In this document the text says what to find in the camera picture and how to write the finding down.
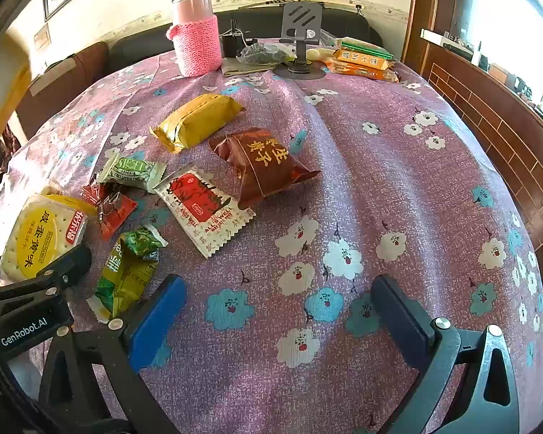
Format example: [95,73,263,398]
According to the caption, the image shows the wooden door frame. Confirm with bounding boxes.
[400,0,458,64]

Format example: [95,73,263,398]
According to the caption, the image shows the clear plastic bag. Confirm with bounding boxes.
[236,42,297,65]

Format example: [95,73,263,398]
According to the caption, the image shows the orange biscuit packet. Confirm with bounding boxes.
[324,60,399,83]

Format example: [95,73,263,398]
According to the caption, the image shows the purple floral tablecloth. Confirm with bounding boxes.
[0,47,543,434]

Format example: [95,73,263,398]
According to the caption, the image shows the window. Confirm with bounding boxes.
[457,0,543,136]

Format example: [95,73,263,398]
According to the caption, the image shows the yellow snack packet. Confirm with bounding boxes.
[150,93,246,153]

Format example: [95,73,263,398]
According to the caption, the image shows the orange red small packet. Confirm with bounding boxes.
[98,192,138,241]

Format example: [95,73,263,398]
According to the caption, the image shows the yellow cracker packet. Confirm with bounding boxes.
[0,193,98,288]

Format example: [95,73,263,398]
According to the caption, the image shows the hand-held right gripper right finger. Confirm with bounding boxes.
[371,274,521,434]

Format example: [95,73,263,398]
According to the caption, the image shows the dark red small packet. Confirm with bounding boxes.
[78,180,111,209]

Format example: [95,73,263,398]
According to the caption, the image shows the pink thermos with knit sleeve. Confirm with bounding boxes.
[167,0,222,77]

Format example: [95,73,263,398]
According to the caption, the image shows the green white snack packet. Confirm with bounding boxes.
[96,151,167,194]

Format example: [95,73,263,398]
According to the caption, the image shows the black sofa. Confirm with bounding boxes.
[109,4,384,71]

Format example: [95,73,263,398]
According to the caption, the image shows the green biscuit packet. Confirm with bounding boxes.
[338,37,395,57]

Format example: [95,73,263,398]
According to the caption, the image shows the small black device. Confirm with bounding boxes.
[220,20,254,59]

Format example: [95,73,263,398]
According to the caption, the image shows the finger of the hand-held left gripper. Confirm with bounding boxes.
[0,244,93,301]

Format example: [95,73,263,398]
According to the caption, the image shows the small wall plaque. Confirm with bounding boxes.
[33,25,51,52]

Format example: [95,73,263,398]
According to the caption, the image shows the red white snack packet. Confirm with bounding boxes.
[153,166,257,259]

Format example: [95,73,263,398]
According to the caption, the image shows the orange-green packets at back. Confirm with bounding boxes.
[332,50,395,71]

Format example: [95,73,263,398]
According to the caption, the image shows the row of windowsill items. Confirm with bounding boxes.
[443,31,543,136]

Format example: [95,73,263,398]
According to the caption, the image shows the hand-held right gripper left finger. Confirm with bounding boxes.
[38,274,188,421]

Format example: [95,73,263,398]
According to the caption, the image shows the brown armchair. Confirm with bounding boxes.
[16,42,110,141]

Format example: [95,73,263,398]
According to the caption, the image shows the grey phone stand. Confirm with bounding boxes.
[273,2,327,80]

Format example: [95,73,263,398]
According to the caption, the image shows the brown snack packet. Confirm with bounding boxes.
[209,127,322,210]

